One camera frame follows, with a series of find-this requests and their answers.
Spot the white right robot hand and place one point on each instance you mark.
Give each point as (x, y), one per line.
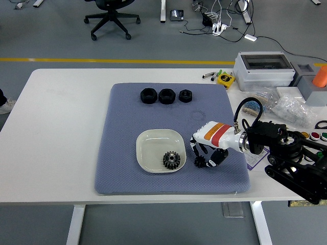
(219, 135)

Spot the small black gear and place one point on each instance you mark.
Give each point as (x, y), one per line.
(199, 162)

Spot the large black gear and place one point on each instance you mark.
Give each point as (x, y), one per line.
(172, 160)

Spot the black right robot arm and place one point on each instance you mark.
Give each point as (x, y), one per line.
(268, 135)

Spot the small black hex nut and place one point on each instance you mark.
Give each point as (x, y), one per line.
(185, 98)

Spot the large black hex nut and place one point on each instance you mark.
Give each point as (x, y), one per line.
(148, 98)
(166, 99)

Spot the flat white box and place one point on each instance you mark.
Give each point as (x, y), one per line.
(288, 91)

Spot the purple-edged barcode label card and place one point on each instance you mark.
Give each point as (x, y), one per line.
(255, 160)

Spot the yellow tape measure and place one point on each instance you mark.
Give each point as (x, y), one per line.
(225, 79)

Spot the short black marker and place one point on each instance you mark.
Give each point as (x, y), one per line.
(213, 78)

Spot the bag of blue resistors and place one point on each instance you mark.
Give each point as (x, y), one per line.
(267, 98)

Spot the black and white marker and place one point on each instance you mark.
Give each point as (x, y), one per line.
(208, 75)

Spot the green-capped marker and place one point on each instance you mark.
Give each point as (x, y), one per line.
(219, 72)

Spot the white square plate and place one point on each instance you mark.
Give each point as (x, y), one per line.
(153, 148)

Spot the blue-grey textured mat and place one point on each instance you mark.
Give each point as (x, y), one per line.
(153, 112)

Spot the grey floor plate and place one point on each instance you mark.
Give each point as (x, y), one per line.
(232, 209)

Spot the bag of clear plastic parts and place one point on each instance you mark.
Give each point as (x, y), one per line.
(293, 109)

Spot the yellow push button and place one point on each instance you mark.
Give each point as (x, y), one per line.
(304, 134)

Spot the red push button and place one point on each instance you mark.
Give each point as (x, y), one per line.
(314, 136)

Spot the white right table leg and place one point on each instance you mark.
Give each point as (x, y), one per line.
(260, 224)

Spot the white table leg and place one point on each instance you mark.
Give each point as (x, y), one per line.
(75, 224)
(260, 224)

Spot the small grey recessed block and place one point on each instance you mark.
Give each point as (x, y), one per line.
(301, 74)

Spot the white power adapter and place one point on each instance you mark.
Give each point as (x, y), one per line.
(251, 37)

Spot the large grey block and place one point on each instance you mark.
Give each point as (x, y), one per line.
(315, 95)

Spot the green push button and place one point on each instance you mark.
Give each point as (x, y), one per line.
(324, 135)

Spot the white power strip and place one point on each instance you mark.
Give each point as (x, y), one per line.
(219, 28)

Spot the yellow object under table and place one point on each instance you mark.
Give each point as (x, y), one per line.
(304, 203)

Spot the orange cylinder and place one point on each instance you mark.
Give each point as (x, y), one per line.
(320, 77)

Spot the black power adapter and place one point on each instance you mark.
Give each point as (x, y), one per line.
(207, 19)

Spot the white background desk leg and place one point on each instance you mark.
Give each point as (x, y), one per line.
(163, 11)
(246, 14)

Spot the black office chair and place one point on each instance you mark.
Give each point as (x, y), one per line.
(112, 19)

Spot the white left table leg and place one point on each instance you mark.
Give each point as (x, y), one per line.
(75, 224)

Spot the person's white shoe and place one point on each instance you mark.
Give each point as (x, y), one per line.
(7, 107)

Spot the person's leg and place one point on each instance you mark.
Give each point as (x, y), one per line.
(2, 97)

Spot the white background desk foot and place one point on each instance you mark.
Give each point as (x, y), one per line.
(38, 2)

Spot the small grey floor device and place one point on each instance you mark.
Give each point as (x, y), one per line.
(21, 5)

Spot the grey electrical enclosure box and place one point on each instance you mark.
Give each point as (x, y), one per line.
(263, 75)

